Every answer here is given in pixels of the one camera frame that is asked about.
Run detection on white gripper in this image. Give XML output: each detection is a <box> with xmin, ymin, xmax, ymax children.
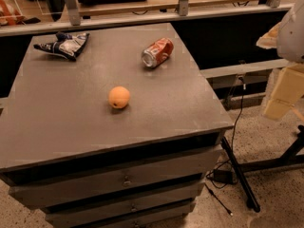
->
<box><xmin>263</xmin><ymin>0</ymin><xmax>304</xmax><ymax>120</ymax></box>

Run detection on red coke can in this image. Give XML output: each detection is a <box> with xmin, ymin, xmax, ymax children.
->
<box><xmin>142</xmin><ymin>38</ymin><xmax>174</xmax><ymax>68</ymax></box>

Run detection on black stand legs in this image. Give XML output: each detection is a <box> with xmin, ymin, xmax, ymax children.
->
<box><xmin>220</xmin><ymin>125</ymin><xmax>304</xmax><ymax>213</ymax></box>

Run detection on black power adapter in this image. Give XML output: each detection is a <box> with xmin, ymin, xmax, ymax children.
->
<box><xmin>213</xmin><ymin>169</ymin><xmax>234</xmax><ymax>184</ymax></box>

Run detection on orange fruit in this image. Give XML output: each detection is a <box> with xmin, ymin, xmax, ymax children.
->
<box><xmin>108</xmin><ymin>86</ymin><xmax>130</xmax><ymax>109</ymax></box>

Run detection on grey drawer cabinet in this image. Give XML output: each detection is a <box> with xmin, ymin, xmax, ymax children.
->
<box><xmin>0</xmin><ymin>24</ymin><xmax>233</xmax><ymax>228</ymax></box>

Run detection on blue white chip bag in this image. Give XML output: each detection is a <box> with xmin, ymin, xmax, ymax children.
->
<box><xmin>33</xmin><ymin>32</ymin><xmax>89</xmax><ymax>62</ymax></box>

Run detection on orange white object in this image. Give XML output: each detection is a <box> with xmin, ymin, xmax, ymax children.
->
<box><xmin>0</xmin><ymin>0</ymin><xmax>25</xmax><ymax>26</ymax></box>

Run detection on black power cable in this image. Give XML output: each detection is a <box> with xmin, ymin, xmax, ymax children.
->
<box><xmin>205</xmin><ymin>75</ymin><xmax>247</xmax><ymax>190</ymax></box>

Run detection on metal railing frame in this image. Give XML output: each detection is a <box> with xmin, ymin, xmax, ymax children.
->
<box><xmin>0</xmin><ymin>0</ymin><xmax>294</xmax><ymax>37</ymax></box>

